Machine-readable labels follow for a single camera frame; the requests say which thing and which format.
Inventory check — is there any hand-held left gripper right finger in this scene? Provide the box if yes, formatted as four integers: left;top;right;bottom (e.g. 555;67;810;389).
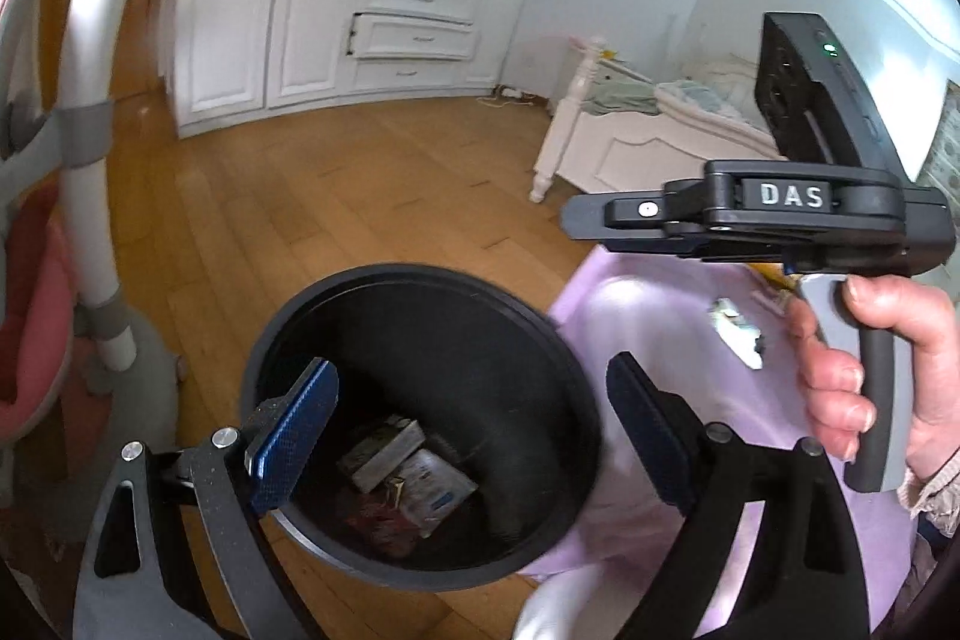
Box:
604;351;893;640

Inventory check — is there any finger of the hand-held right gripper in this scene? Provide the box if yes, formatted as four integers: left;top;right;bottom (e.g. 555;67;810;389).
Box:
561;194;670;255

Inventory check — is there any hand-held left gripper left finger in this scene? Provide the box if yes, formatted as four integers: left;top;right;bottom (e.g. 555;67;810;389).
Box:
75;356;340;640

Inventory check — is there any black trash bin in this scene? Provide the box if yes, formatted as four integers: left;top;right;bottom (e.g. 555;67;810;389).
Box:
240;263;605;592

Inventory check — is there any person's right hand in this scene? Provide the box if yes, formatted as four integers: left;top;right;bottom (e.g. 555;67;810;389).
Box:
786;275;960;472

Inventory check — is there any yellow wrapper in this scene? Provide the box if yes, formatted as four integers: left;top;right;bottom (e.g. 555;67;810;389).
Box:
750;265;803;311

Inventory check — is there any red wrapper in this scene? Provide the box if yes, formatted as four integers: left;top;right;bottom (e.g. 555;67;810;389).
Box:
345;494;421;551

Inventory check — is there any green cloth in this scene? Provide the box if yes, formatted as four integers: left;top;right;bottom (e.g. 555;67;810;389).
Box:
583;77;661;116

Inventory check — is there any silver crumpled wrapper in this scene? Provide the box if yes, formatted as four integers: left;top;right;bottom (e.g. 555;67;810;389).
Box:
709;299;766;371

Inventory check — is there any patterned window blind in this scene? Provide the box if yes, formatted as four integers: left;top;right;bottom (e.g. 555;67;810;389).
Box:
919;81;960;214

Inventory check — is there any white nightstand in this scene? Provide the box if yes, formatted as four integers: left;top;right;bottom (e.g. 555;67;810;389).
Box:
600;59;653;86

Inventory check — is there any white packet with blue print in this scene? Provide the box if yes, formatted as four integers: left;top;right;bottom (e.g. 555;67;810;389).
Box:
390;449;479;536

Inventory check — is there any floral bedding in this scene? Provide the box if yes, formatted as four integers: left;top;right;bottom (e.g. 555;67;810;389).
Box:
656;53;781;142

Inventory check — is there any white wardrobe drawer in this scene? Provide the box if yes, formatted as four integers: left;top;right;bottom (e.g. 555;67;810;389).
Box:
351;12;477;62

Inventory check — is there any pink and white chair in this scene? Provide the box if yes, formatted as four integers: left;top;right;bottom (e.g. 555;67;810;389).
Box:
0;0;188;521

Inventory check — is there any white bed frame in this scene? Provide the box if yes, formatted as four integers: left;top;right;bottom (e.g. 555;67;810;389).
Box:
531;36;796;205

